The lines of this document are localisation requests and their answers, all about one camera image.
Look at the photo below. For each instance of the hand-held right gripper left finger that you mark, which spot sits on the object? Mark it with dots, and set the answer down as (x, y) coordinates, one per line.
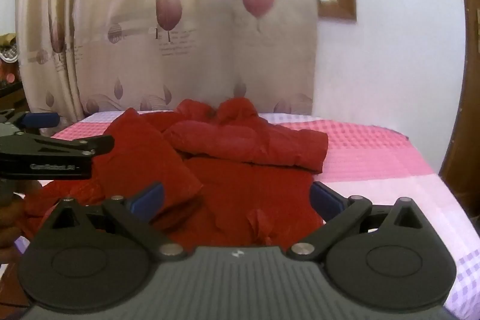
(147, 200)

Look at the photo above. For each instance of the red jacket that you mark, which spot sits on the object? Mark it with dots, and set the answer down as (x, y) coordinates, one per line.
(232, 188)

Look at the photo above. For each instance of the person's left hand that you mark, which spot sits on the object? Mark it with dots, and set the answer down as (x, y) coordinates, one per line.
(8, 241)

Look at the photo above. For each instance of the brown wooden door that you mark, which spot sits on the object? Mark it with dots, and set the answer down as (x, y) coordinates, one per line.
(463, 98)

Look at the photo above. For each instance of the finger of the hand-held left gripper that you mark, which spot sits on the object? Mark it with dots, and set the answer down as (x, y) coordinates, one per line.
(71, 145)
(41, 118)

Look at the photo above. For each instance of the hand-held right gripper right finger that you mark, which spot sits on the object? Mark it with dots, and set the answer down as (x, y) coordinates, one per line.
(327, 200)

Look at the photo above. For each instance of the cluttered shelf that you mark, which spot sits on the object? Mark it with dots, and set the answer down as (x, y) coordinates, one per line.
(7, 69)

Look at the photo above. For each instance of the pink checkered bedsheet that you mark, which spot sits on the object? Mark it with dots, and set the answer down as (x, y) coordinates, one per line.
(375, 162)

